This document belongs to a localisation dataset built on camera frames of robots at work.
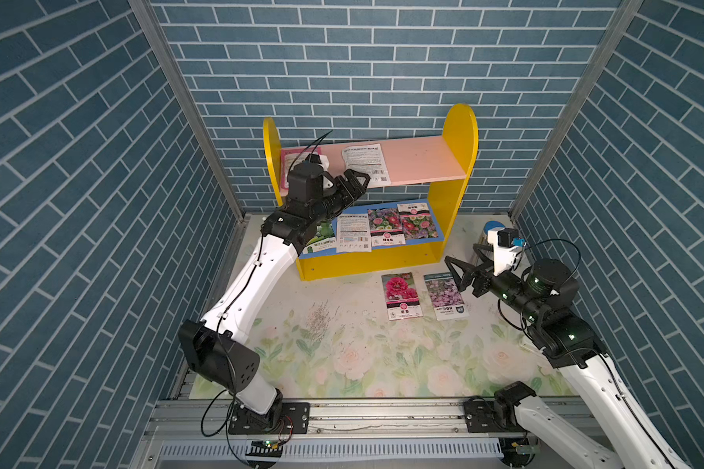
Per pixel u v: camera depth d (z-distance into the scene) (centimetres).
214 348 42
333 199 62
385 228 98
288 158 77
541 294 48
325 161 66
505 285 56
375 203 106
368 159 78
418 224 99
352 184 63
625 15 71
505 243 53
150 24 71
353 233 96
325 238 94
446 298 96
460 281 58
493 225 93
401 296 96
